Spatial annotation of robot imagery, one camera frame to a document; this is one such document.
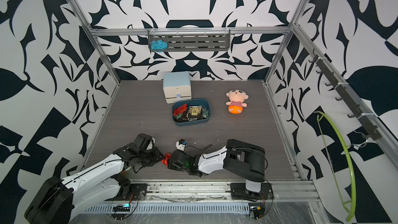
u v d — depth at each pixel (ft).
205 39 3.09
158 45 2.99
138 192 2.44
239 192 2.41
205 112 3.28
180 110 3.23
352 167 1.69
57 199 1.33
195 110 3.16
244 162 1.54
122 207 2.39
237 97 3.35
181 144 2.56
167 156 2.73
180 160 2.08
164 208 2.13
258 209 2.34
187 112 3.16
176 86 3.23
